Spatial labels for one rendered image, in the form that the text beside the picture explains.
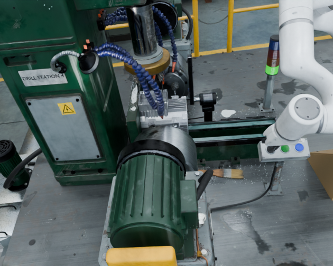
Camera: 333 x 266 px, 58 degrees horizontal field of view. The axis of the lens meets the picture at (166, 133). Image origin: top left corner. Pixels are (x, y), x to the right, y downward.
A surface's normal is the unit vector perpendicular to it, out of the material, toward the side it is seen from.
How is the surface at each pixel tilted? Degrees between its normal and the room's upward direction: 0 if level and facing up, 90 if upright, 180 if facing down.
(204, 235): 0
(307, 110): 29
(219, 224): 0
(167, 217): 40
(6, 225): 0
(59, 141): 90
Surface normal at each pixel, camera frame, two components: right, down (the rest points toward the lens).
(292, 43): -0.58, -0.17
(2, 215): -0.10, -0.73
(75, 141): -0.01, 0.67
